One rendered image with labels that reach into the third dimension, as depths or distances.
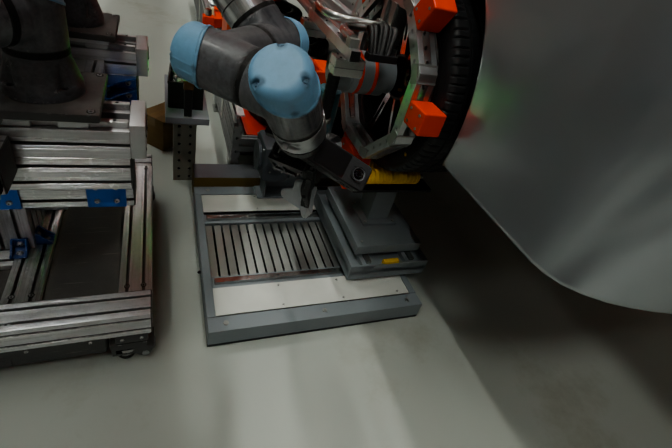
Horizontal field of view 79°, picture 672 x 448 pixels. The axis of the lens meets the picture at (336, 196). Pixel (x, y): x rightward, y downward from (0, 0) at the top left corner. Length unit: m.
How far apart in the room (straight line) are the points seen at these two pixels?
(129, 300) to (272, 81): 1.02
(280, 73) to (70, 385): 1.23
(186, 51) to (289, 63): 0.14
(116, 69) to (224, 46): 1.03
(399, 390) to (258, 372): 0.49
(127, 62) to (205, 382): 1.04
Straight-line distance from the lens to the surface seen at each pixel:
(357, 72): 1.20
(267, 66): 0.47
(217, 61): 0.51
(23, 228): 1.52
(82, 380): 1.51
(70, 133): 1.07
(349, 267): 1.64
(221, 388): 1.45
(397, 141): 1.27
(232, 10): 0.64
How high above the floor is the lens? 1.28
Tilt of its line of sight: 35 degrees down
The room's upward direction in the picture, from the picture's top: 16 degrees clockwise
